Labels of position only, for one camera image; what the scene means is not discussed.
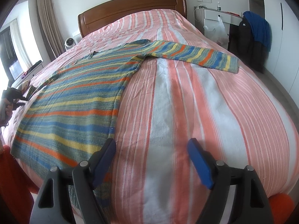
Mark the brown wooden headboard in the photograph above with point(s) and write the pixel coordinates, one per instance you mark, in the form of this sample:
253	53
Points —
101	15

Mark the colourful striped knit sweater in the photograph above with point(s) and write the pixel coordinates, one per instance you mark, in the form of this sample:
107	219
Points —
74	112

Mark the person's left hand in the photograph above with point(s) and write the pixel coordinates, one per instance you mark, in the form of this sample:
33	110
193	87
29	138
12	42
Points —
7	108

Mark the white plastic bag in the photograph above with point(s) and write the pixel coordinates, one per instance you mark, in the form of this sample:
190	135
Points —
217	32

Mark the red orange stool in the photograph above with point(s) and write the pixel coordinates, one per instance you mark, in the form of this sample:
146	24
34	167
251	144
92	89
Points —
16	190

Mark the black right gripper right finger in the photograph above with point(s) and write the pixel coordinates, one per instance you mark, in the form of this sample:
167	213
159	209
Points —
236	195

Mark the blue garment on chair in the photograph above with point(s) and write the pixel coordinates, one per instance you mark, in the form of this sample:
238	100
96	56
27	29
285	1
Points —
260	28

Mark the white wardrobe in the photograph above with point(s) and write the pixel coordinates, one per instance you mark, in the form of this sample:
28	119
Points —
282	61

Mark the beige curtain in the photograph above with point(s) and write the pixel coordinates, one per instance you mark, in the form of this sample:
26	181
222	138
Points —
50	27

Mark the window side cabinet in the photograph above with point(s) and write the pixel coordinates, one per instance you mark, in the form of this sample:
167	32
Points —
28	75

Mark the small white fan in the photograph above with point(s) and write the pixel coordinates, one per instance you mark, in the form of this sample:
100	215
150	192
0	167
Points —
69	43

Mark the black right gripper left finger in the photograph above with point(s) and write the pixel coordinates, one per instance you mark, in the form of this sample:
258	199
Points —
53	204

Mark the pink white striped bed cover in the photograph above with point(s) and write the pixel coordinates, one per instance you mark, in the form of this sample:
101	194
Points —
166	103

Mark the white bedside desk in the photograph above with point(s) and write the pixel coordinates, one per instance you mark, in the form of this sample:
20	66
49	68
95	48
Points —
205	16

